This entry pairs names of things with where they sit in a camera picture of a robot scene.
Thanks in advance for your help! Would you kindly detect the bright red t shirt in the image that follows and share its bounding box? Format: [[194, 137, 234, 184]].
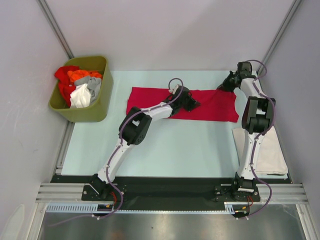
[[54, 65, 80, 108]]

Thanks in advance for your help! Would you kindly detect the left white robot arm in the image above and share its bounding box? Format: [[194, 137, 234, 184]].
[[89, 84, 201, 200]]

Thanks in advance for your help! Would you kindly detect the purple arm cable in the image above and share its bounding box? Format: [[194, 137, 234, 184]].
[[47, 77, 185, 227], [234, 59, 277, 221]]

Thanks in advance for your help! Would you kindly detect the crimson red t shirt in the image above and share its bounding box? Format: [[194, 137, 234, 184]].
[[126, 87, 239, 123]]

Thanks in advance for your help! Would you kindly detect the right corner aluminium post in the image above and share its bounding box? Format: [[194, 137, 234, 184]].
[[261, 0, 304, 65]]

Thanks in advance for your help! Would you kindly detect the corner aluminium post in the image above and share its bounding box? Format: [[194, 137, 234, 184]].
[[261, 0, 304, 65], [36, 0, 75, 59]]

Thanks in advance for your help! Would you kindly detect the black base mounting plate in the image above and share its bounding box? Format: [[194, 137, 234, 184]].
[[49, 174, 293, 212]]

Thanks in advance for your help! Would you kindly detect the orange t shirt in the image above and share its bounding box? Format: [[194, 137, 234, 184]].
[[67, 69, 103, 84]]

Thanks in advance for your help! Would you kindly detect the white t shirt in bin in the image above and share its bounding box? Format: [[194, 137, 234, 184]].
[[70, 83, 91, 109]]

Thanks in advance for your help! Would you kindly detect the white slotted cable duct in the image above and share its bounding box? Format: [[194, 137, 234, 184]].
[[45, 202, 249, 215]]

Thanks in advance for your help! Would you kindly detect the left corner aluminium post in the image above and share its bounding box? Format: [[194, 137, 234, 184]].
[[36, 0, 75, 59]]

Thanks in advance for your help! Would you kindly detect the right aluminium frame rail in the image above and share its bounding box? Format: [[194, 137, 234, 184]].
[[257, 183, 309, 205]]

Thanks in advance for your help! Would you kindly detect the left aluminium frame rail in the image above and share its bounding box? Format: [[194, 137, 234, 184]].
[[35, 183, 85, 203]]

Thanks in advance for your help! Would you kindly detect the folded white t shirt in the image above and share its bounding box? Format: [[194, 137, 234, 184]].
[[232, 126, 288, 177]]

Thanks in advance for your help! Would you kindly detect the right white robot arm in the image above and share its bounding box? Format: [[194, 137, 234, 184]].
[[217, 59, 275, 202]]

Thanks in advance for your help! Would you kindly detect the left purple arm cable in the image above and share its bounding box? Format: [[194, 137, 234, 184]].
[[47, 77, 185, 227]]

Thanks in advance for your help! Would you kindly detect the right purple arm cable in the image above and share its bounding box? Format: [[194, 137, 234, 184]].
[[234, 59, 277, 221]]

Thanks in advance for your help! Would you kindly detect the grey t shirt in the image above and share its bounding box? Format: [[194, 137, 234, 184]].
[[74, 76, 102, 105]]

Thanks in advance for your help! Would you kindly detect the aluminium frame rail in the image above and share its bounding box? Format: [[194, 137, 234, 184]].
[[257, 183, 309, 205], [35, 183, 85, 203]]

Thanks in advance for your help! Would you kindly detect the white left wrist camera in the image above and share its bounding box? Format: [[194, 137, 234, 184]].
[[169, 84, 180, 95]]

